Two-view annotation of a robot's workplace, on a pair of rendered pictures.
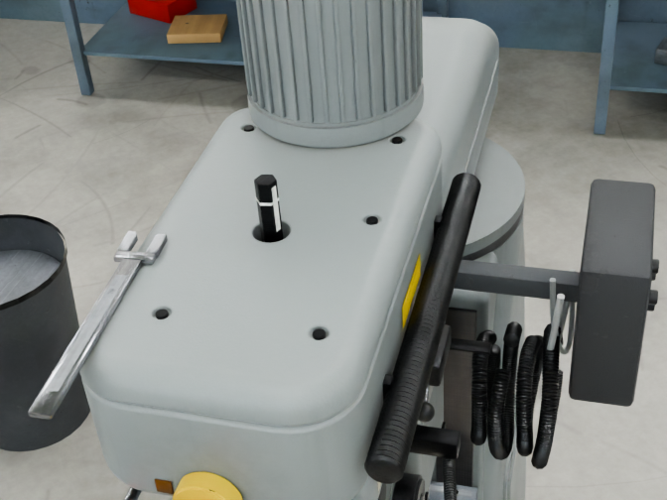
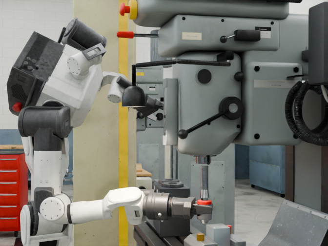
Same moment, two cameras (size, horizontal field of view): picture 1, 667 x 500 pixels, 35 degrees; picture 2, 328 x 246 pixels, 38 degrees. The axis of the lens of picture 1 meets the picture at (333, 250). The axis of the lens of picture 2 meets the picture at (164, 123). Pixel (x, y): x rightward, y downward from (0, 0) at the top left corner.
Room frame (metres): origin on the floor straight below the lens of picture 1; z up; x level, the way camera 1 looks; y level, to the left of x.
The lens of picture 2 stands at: (-0.06, -1.19, 1.42)
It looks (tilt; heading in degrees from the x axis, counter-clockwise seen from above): 1 degrees down; 59
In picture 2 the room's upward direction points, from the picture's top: straight up
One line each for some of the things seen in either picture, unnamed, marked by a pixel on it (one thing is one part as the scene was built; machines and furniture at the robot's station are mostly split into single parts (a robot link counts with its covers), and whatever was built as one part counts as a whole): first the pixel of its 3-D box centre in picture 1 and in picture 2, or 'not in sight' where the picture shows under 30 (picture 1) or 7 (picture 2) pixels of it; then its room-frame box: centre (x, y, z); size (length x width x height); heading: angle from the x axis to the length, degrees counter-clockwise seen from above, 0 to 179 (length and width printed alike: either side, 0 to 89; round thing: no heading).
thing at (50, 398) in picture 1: (98, 316); not in sight; (0.72, 0.21, 1.89); 0.24 x 0.04 x 0.01; 165
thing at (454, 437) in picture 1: (422, 445); (224, 60); (0.81, -0.08, 1.60); 0.08 x 0.02 x 0.04; 72
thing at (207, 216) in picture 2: not in sight; (204, 211); (0.84, 0.06, 1.13); 0.05 x 0.05 x 0.05
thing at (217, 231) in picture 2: not in sight; (217, 235); (0.79, -0.07, 1.08); 0.06 x 0.05 x 0.06; 75
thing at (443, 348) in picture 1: (425, 372); (238, 37); (0.86, -0.09, 1.66); 0.12 x 0.04 x 0.04; 162
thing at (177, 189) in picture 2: not in sight; (170, 205); (0.97, 0.47, 1.07); 0.22 x 0.12 x 0.20; 67
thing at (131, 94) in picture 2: not in sight; (133, 96); (0.59, 0.07, 1.49); 0.07 x 0.07 x 0.06
